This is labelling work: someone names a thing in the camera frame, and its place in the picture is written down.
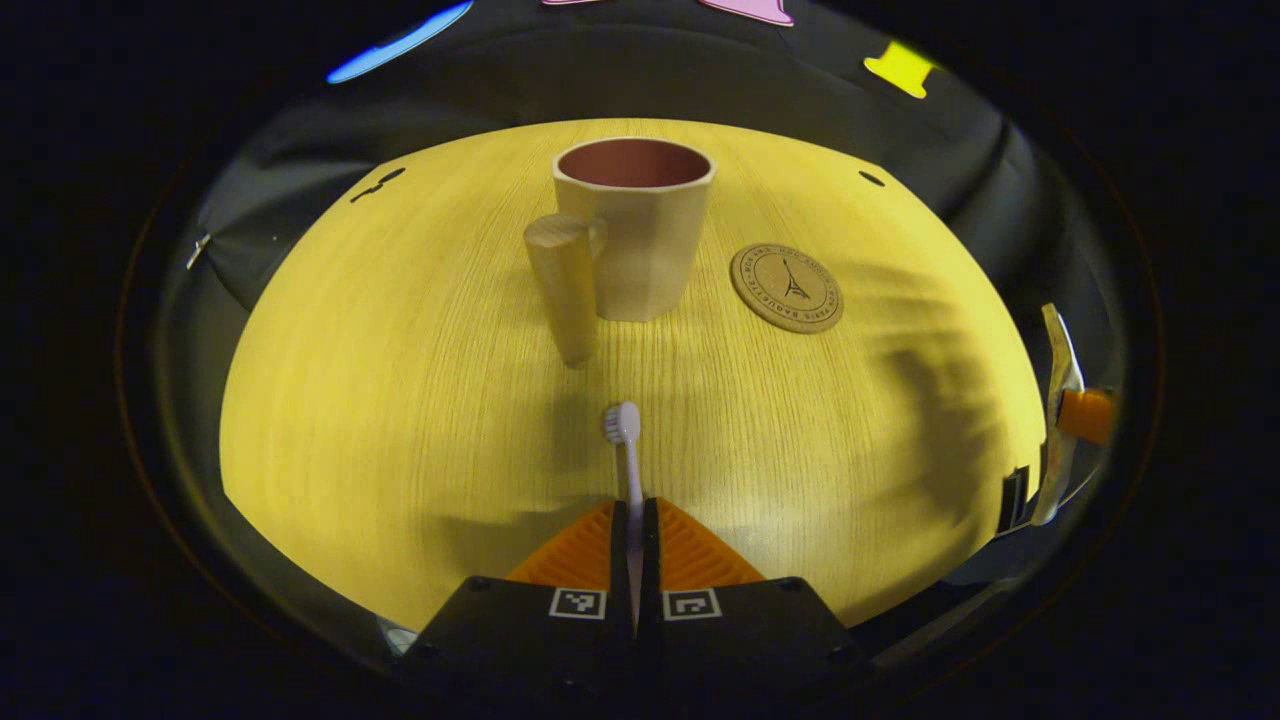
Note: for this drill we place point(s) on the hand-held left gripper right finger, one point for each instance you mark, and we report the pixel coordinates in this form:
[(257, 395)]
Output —
[(650, 560)]

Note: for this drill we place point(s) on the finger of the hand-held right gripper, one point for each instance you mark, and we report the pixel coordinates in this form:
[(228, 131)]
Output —
[(1012, 500), (1088, 415)]

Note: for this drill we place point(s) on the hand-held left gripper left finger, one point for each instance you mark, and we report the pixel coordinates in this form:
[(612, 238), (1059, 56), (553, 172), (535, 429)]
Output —
[(620, 560)]

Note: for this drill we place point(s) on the white toothpaste tube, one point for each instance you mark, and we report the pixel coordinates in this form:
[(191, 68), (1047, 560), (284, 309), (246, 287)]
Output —
[(1060, 350)]

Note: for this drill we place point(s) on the white toothbrush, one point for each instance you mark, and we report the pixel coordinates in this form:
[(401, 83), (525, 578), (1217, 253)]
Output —
[(622, 422)]

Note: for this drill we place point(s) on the round cork coaster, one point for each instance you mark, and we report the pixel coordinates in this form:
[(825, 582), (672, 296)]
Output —
[(785, 290)]

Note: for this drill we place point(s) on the wooden desktop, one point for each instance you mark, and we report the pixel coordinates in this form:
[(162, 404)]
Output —
[(400, 400)]

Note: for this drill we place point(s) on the small silver clip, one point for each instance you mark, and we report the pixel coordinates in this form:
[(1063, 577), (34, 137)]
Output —
[(198, 250)]

